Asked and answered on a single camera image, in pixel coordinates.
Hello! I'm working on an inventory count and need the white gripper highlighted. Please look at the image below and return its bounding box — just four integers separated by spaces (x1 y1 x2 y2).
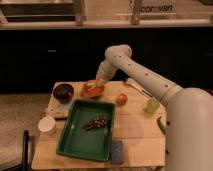
96 61 115 81

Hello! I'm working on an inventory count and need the wooden cutting board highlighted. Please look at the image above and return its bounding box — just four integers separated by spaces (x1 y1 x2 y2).
45 100 71 119

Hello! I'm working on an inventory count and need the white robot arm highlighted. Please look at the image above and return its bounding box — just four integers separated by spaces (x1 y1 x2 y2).
96 44 213 171

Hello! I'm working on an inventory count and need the white knife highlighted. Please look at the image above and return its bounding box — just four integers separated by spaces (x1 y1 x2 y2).
124 78 152 98

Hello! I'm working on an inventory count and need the red bowl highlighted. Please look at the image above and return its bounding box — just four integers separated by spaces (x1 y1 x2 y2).
82 81 105 98

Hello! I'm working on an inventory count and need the blue sponge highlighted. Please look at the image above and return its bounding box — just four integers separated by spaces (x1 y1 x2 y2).
110 140 123 164

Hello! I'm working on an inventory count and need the white cup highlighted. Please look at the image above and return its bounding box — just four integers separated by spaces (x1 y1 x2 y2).
38 116 57 135

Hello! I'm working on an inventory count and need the yellow banana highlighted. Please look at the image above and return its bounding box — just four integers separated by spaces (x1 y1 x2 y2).
86 79 106 88

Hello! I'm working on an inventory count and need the brown grape bunch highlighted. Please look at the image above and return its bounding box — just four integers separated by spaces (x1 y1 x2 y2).
83 116 108 131

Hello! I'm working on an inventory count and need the black chair back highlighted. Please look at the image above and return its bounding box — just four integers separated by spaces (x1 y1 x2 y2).
3 130 30 171

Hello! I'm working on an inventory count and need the green chili pepper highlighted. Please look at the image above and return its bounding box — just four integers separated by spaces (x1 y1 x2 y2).
157 116 166 135

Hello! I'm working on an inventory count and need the dark brown bowl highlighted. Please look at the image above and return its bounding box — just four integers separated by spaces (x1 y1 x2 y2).
53 83 74 104

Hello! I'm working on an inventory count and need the green cup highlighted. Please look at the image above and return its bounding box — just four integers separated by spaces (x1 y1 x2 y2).
145 98 160 114

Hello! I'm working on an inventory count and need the green plastic tray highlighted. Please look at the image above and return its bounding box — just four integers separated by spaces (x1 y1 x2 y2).
56 99 115 162

